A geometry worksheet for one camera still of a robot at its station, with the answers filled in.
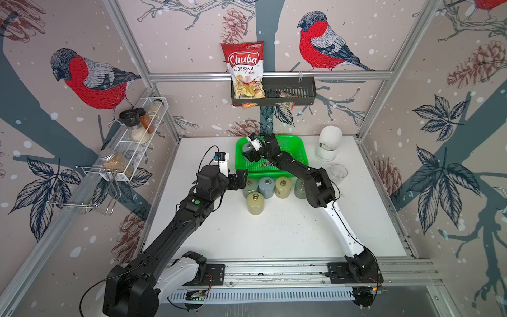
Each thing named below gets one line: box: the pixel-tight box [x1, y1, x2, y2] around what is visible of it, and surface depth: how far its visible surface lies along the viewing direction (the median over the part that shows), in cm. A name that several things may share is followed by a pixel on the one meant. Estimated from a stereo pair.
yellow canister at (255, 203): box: [246, 191, 265, 216], surface depth 87 cm
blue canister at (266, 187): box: [258, 176, 276, 199], surface depth 92 cm
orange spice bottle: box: [139, 113, 156, 135], surface depth 78 cm
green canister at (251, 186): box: [242, 177, 259, 199], surface depth 92 cm
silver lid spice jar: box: [98, 147, 129, 173], surface depth 61 cm
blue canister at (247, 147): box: [242, 142, 254, 153], surface depth 106 cm
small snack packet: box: [274, 89, 300, 111], surface depth 92 cm
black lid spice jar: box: [118, 108, 151, 144], surface depth 72 cm
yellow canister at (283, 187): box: [274, 175, 293, 199], surface depth 92 cm
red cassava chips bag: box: [221, 40, 267, 109], surface depth 86 cm
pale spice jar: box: [147, 100, 164, 120], surface depth 87 cm
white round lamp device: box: [316, 125, 343, 162], surface depth 106 cm
